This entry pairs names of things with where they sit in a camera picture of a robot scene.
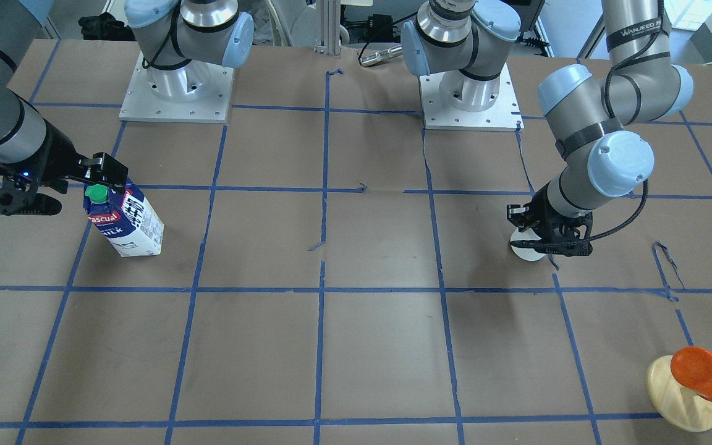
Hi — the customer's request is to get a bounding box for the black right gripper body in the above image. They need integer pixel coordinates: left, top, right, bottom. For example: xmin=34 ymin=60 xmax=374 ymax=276
xmin=0 ymin=121 xmax=88 ymax=193

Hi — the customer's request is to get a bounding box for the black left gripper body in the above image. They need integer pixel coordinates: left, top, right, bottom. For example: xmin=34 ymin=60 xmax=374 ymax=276
xmin=523 ymin=185 xmax=593 ymax=244

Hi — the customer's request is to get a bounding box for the white ceramic mug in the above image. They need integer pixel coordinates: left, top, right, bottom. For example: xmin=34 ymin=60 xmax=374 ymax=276
xmin=511 ymin=228 xmax=546 ymax=261

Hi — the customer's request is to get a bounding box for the blue white milk carton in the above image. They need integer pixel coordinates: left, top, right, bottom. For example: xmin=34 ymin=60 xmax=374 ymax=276
xmin=83 ymin=179 xmax=164 ymax=257

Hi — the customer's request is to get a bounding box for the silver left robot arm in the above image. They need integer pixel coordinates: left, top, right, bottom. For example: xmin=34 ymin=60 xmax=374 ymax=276
xmin=401 ymin=1 xmax=694 ymax=260

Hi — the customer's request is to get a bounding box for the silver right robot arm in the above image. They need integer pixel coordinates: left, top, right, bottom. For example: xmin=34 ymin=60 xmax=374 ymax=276
xmin=0 ymin=1 xmax=254 ymax=215

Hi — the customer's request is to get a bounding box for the wooden cup stand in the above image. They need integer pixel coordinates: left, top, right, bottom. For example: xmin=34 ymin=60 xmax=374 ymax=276
xmin=645 ymin=355 xmax=712 ymax=433

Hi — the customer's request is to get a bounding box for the orange cup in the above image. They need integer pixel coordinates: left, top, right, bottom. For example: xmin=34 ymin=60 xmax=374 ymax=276
xmin=670 ymin=346 xmax=712 ymax=402

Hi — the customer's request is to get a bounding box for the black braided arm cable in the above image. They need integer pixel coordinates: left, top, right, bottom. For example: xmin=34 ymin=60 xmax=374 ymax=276
xmin=582 ymin=176 xmax=650 ymax=243

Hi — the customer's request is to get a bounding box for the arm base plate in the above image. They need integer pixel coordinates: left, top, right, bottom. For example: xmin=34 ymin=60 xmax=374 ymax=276
xmin=419 ymin=64 xmax=525 ymax=132
xmin=119 ymin=55 xmax=235 ymax=124

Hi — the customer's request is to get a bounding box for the aluminium frame post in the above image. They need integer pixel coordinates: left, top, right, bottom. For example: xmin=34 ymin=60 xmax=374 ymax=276
xmin=314 ymin=0 xmax=341 ymax=58

